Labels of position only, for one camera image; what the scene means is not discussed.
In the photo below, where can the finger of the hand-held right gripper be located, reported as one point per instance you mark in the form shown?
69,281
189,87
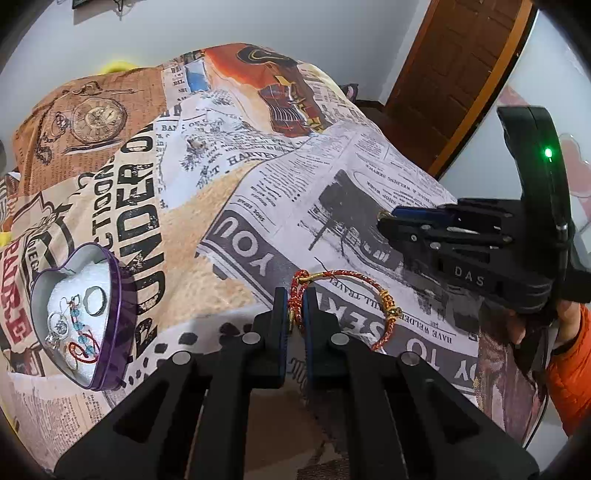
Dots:
452,213
415,233

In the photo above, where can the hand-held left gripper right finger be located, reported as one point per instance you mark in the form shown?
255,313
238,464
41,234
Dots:
310,323

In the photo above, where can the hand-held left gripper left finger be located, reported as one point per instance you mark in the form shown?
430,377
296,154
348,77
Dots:
277,323

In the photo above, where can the purple heart-shaped tin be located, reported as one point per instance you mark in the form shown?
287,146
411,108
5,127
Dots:
119,332

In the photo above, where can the silver hoop earring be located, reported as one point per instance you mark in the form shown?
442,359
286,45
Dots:
58,328

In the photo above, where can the person's right forearm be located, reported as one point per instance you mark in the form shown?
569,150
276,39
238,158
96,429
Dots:
572,383

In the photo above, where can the person's right hand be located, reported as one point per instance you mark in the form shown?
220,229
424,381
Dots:
569,323

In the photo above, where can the white heart-print wardrobe door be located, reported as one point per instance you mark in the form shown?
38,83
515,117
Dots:
561,69

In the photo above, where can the brown wooden door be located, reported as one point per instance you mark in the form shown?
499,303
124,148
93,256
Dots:
461,69

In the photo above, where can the newspaper printed blanket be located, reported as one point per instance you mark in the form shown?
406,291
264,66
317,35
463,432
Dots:
277,184

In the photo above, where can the yellow round object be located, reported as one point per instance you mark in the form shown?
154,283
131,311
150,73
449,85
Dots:
117,66

